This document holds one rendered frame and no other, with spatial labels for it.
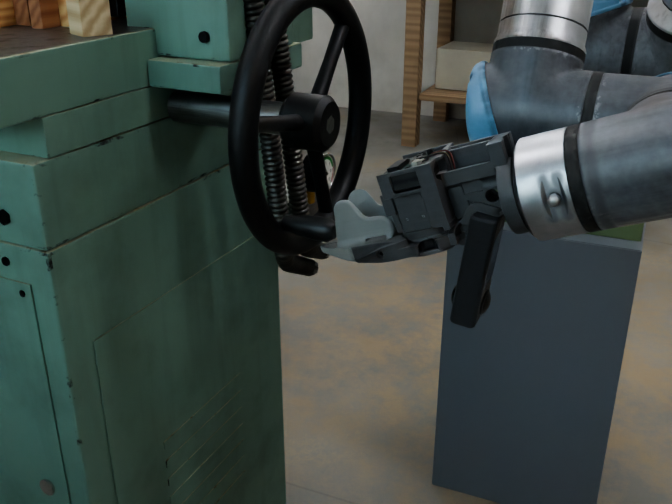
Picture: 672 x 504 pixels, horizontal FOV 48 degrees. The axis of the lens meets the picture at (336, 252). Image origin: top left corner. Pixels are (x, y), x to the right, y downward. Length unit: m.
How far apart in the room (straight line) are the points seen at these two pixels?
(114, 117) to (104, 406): 0.32
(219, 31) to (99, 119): 0.15
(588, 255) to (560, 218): 0.61
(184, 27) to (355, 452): 1.02
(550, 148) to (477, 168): 0.07
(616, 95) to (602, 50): 0.51
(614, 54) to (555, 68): 0.49
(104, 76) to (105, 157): 0.08
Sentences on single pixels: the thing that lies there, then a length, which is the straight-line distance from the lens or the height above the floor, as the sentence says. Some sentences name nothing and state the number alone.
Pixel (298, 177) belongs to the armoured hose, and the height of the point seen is 0.72.
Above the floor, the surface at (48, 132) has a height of 0.83.
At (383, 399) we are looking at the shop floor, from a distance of 1.77.
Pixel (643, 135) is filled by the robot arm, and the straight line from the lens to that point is 0.62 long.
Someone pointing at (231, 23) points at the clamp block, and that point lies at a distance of 0.83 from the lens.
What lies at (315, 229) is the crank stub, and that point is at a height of 0.73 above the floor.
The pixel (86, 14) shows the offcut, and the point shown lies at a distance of 0.83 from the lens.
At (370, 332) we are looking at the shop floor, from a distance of 2.02.
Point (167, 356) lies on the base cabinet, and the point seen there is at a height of 0.51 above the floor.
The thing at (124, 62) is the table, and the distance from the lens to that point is 0.84.
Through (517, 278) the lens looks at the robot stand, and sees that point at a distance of 1.27.
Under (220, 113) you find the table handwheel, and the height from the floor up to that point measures 0.81.
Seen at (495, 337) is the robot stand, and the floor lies 0.35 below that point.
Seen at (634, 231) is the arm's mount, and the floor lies 0.57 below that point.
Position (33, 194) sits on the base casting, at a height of 0.77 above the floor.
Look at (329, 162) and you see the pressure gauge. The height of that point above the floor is 0.67.
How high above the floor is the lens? 1.01
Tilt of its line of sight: 24 degrees down
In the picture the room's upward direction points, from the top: straight up
